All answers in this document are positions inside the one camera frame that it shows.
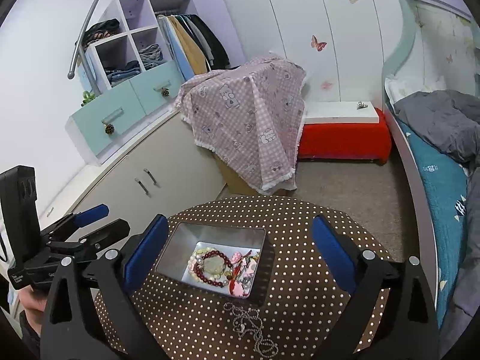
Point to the faded butterfly sticker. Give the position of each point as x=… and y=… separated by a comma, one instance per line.
x=327, y=84

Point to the pale jade pendant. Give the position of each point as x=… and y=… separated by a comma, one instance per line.
x=213, y=265

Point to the white wardrobe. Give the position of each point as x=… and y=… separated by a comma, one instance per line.
x=285, y=15

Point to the lilac stair shelf cabinet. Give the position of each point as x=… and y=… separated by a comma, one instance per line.
x=131, y=11

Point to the large teal drawer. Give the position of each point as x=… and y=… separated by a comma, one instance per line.
x=97, y=120

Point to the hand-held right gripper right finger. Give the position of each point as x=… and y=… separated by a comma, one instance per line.
x=333, y=257

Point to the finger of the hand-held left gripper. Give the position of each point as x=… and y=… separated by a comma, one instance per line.
x=93, y=213
x=105, y=236

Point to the teal bunk bed frame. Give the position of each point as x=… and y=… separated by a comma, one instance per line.
x=401, y=45

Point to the row of hanging clothes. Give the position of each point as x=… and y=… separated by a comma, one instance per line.
x=195, y=45

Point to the folded grey clothes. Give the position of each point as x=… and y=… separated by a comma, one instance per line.
x=150, y=56

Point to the person's left hand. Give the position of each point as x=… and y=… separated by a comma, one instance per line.
x=33, y=302

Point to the small teal drawer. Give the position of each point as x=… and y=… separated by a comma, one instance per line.
x=153, y=78

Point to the round polka-dot table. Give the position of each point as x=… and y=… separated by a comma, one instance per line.
x=300, y=307

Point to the pink ornament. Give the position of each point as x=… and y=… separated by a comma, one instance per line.
x=245, y=268

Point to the dark hair clip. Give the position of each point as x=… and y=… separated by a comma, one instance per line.
x=362, y=105

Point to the grey metal handrail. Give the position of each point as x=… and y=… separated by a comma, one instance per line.
x=88, y=26

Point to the metal tin box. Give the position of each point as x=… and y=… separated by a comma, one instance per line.
x=176, y=251

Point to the teal bedsheet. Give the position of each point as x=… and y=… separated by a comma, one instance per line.
x=442, y=202

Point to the grey blanket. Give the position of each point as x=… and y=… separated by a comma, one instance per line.
x=442, y=120

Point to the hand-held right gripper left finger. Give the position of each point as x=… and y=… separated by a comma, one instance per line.
x=146, y=257

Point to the folded blue jeans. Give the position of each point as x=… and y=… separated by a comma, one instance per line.
x=122, y=73

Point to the pile of dark clothes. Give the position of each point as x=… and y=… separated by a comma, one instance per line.
x=101, y=32

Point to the grey low cabinet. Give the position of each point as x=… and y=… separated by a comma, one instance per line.
x=157, y=165

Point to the green plant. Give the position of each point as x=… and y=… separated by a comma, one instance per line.
x=88, y=98

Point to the red ottoman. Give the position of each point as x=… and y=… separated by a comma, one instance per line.
x=337, y=142

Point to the pink checked bear cloth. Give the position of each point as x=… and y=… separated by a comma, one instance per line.
x=243, y=120

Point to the pink butterfly sticker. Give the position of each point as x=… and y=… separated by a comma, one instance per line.
x=318, y=43

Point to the white board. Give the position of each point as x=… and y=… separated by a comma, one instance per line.
x=333, y=112

